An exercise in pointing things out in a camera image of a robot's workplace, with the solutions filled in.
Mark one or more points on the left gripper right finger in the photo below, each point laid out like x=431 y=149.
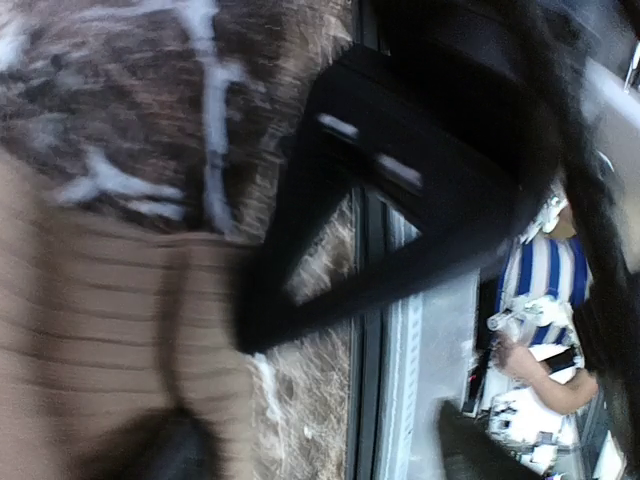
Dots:
x=467 y=452

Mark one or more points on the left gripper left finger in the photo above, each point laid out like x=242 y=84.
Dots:
x=162 y=444

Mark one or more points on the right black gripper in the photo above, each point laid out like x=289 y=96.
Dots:
x=450 y=122

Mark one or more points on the tan brown sock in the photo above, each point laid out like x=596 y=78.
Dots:
x=107 y=331

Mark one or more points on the operator hand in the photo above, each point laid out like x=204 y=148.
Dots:
x=517 y=362

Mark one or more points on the black front rail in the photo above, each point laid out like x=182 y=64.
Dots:
x=366 y=343

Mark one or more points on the white slotted cable duct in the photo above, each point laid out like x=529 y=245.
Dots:
x=429 y=346

